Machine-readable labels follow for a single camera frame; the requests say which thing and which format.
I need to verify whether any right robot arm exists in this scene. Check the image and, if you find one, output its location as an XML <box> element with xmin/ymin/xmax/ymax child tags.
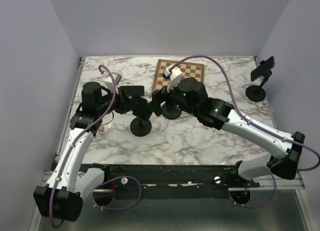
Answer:
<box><xmin>149</xmin><ymin>77</ymin><xmax>305</xmax><ymax>187</ymax></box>

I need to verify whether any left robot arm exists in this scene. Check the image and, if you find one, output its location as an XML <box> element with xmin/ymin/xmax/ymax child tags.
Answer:
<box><xmin>33</xmin><ymin>81</ymin><xmax>135</xmax><ymax>222</ymax></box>

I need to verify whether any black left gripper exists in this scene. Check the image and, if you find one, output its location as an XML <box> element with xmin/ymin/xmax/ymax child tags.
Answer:
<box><xmin>97</xmin><ymin>86</ymin><xmax>139</xmax><ymax>116</ymax></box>

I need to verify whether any black phone stand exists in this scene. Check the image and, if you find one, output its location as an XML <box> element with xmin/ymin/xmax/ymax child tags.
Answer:
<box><xmin>245</xmin><ymin>70</ymin><xmax>272</xmax><ymax>103</ymax></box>
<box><xmin>130</xmin><ymin>111</ymin><xmax>152</xmax><ymax>137</ymax></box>
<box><xmin>161</xmin><ymin>103</ymin><xmax>182</xmax><ymax>120</ymax></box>

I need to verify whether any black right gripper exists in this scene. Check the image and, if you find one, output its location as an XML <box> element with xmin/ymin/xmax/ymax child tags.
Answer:
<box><xmin>147</xmin><ymin>78</ymin><xmax>199</xmax><ymax>118</ymax></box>

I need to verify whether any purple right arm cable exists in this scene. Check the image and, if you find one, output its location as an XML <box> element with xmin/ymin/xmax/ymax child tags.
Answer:
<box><xmin>167</xmin><ymin>55</ymin><xmax>320</xmax><ymax>208</ymax></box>

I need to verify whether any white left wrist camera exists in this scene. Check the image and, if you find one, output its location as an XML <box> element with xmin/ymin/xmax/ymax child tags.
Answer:
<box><xmin>102</xmin><ymin>72</ymin><xmax>122</xmax><ymax>91</ymax></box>

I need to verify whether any black phone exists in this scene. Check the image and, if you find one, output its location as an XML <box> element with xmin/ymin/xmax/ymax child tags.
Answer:
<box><xmin>131</xmin><ymin>93</ymin><xmax>153</xmax><ymax>121</ymax></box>

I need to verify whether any red-edged phone on right stand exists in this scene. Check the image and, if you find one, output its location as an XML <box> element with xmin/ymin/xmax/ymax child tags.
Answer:
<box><xmin>250</xmin><ymin>56</ymin><xmax>275</xmax><ymax>82</ymax></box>

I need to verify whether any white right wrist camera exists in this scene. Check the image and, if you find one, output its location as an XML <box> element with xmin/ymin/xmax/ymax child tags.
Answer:
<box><xmin>163</xmin><ymin>67</ymin><xmax>182</xmax><ymax>93</ymax></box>

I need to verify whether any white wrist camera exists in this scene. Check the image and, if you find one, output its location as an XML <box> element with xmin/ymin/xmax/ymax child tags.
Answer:
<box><xmin>163</xmin><ymin>67</ymin><xmax>182</xmax><ymax>93</ymax></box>
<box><xmin>102</xmin><ymin>72</ymin><xmax>122</xmax><ymax>91</ymax></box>

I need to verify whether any aluminium frame rail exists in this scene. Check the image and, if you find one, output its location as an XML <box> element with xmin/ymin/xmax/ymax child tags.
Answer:
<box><xmin>39</xmin><ymin>169</ymin><xmax>306</xmax><ymax>192</ymax></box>

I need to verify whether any wooden chessboard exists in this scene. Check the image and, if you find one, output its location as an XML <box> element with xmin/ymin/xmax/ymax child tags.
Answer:
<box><xmin>151</xmin><ymin>59</ymin><xmax>205</xmax><ymax>93</ymax></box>

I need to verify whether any black smartphone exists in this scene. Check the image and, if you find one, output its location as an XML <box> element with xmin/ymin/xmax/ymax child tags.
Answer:
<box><xmin>119</xmin><ymin>85</ymin><xmax>145</xmax><ymax>97</ymax></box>

